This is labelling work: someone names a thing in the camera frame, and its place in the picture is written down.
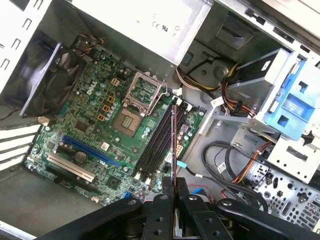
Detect blue plastic drive latch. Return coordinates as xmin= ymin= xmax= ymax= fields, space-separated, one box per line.
xmin=266 ymin=59 xmax=320 ymax=142

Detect black open PC case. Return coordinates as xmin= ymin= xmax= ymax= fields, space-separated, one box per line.
xmin=0 ymin=0 xmax=320 ymax=240

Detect green RAM stick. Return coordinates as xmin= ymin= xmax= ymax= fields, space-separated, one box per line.
xmin=171 ymin=104 xmax=185 ymax=238

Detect blue expansion slot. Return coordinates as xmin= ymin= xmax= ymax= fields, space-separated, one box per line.
xmin=62 ymin=134 xmax=121 ymax=167

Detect black RAM slot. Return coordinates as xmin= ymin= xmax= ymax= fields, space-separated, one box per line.
xmin=139 ymin=99 xmax=184 ymax=180
xmin=134 ymin=98 xmax=178 ymax=179
xmin=151 ymin=103 xmax=195 ymax=184
xmin=145 ymin=101 xmax=189 ymax=182

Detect silver drive cage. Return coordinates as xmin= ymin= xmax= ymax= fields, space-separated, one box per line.
xmin=199 ymin=47 xmax=320 ymax=185

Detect black looped cable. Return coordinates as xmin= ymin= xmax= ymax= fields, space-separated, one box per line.
xmin=201 ymin=141 xmax=270 ymax=213

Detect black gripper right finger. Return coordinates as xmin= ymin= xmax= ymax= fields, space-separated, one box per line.
xmin=176 ymin=177 xmax=302 ymax=240

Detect black case fan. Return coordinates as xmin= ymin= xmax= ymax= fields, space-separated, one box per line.
xmin=19 ymin=42 xmax=87 ymax=118

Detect green motherboard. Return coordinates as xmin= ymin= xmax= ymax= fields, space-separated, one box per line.
xmin=23 ymin=48 xmax=208 ymax=206

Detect thin orange wires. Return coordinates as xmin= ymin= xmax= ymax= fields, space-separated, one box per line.
xmin=219 ymin=79 xmax=257 ymax=118

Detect socket locking lever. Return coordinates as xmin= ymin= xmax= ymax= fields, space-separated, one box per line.
xmin=139 ymin=79 xmax=174 ymax=117

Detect white and brown wire bundle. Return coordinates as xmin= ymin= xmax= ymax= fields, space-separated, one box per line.
xmin=174 ymin=62 xmax=241 ymax=93

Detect grey power supply unit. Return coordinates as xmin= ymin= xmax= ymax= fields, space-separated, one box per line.
xmin=47 ymin=0 xmax=216 ymax=81

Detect round metal case knob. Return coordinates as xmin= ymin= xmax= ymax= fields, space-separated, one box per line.
xmin=213 ymin=63 xmax=230 ymax=78

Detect metal disk bay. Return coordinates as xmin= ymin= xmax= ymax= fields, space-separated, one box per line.
xmin=246 ymin=159 xmax=320 ymax=233

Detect metal socket cover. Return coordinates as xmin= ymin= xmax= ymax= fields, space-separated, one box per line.
xmin=123 ymin=71 xmax=168 ymax=116

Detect black expansion slot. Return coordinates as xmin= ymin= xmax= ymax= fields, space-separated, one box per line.
xmin=44 ymin=164 xmax=103 ymax=197

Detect silver coin battery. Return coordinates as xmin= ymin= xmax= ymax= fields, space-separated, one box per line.
xmin=74 ymin=151 xmax=87 ymax=163

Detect CPU socket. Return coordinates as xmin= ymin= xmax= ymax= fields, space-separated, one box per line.
xmin=113 ymin=107 xmax=140 ymax=138

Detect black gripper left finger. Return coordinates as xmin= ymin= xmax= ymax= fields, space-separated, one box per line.
xmin=34 ymin=176 xmax=175 ymax=240

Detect orange yellow wire bundle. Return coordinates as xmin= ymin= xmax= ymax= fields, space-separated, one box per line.
xmin=231 ymin=141 xmax=273 ymax=185

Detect white expansion slot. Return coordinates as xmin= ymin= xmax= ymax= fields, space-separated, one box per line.
xmin=47 ymin=153 xmax=96 ymax=183

